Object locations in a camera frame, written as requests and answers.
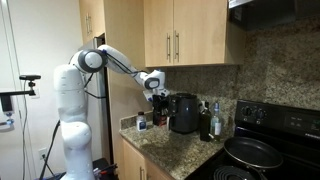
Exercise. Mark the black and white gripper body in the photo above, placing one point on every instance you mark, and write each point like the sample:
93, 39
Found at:
160, 96

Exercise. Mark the black air fryer food basket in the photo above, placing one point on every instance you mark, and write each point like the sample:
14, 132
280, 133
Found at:
176, 125

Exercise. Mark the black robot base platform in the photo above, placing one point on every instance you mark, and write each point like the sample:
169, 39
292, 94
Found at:
103, 168

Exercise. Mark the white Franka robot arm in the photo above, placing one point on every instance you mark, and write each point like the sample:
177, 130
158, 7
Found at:
71, 100

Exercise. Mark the black countertop appliance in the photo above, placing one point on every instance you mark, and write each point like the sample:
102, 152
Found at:
161, 121

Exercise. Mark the small white jar black lid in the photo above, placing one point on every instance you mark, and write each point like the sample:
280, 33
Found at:
141, 122

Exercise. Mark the dark glass bottle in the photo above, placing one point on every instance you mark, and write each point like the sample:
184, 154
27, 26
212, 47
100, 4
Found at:
205, 123

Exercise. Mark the clear bottle with blue cap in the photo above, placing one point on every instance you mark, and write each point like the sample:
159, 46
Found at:
216, 123

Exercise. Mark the stainless steel refrigerator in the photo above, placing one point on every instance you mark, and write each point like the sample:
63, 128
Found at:
98, 116

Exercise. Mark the light wood lower cabinet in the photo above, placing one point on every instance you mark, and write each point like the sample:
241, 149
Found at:
133, 165

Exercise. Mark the light wood upper cabinet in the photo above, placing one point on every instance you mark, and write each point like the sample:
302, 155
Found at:
196, 30

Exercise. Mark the tall light wood cabinet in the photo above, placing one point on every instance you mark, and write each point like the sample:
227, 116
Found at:
123, 30

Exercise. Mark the black stove knob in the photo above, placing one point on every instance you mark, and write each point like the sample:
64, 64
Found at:
246, 110
260, 114

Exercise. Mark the black coil burner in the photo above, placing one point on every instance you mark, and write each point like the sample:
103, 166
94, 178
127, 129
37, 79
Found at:
233, 174

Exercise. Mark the black frying pan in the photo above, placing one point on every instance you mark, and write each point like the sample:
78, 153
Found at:
253, 151

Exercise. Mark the black electric stove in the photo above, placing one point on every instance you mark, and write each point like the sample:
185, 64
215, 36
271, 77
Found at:
293, 133

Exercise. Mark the black range hood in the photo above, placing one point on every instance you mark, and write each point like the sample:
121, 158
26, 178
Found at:
266, 13

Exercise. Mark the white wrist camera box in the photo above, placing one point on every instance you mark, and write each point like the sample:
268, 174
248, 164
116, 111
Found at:
147, 95

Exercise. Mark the white wall outlet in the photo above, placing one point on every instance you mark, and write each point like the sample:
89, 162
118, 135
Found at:
42, 153

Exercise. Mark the black exterior camera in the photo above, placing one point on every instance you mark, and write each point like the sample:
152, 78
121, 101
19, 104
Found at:
30, 77

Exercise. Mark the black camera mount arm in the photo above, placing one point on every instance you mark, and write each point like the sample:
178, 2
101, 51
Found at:
13, 94

